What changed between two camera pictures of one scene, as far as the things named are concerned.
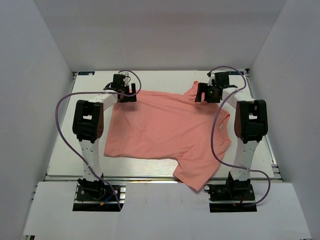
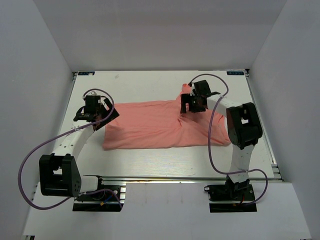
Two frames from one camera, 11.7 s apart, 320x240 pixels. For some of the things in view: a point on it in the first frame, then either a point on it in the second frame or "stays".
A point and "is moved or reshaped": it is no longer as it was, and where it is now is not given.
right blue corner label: (234, 73) stays
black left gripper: (132, 98) → (114, 114)
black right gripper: (202, 88) → (187, 98)
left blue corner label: (85, 73) stays
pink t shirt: (164, 125) is moved or reshaped
